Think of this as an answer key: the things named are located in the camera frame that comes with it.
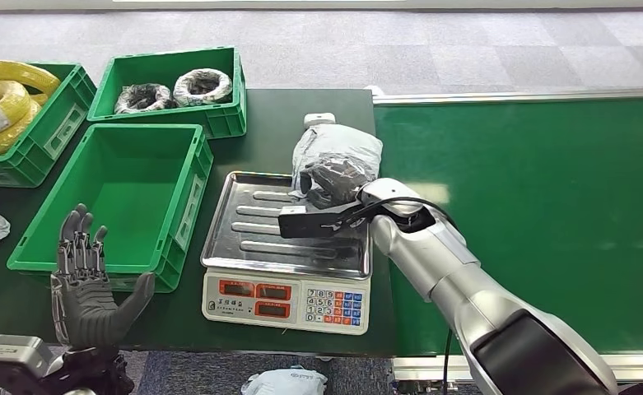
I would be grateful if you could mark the white electronic scale body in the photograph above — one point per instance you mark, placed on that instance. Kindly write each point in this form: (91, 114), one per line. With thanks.
(288, 305)

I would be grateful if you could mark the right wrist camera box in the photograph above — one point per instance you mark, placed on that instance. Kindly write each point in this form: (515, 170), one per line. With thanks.
(310, 224)

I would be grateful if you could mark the empty green plastic crate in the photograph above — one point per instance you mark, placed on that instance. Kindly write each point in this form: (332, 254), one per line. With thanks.
(114, 202)

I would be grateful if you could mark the white mailer package with logo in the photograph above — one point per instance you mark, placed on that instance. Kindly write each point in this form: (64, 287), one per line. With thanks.
(285, 382)

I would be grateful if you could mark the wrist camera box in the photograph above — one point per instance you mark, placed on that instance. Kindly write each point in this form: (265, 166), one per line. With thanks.
(15, 354)
(310, 224)

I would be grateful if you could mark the green crate holding black coils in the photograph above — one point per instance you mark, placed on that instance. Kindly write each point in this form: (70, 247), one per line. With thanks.
(163, 122)

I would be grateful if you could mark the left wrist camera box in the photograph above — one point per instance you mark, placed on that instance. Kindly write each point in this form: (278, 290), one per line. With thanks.
(15, 354)

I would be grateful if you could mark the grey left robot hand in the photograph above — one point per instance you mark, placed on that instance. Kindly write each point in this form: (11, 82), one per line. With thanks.
(89, 311)

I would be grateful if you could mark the steel weighing tray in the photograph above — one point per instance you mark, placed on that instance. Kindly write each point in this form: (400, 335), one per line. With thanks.
(277, 240)

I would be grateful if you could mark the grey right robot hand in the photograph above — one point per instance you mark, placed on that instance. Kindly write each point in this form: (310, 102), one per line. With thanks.
(335, 182)

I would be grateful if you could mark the small white plastic device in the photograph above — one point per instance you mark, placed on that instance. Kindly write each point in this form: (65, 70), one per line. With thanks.
(319, 120)

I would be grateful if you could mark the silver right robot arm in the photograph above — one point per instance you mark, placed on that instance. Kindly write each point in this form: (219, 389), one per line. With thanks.
(490, 305)

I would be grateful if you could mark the green crate holding yellow coils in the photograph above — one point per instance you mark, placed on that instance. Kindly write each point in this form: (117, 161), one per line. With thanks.
(54, 136)

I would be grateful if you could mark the green conveyor belt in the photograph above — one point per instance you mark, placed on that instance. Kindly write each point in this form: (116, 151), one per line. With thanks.
(545, 207)

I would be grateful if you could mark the grey plastic mailer package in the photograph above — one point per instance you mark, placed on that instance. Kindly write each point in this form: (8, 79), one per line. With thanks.
(337, 142)

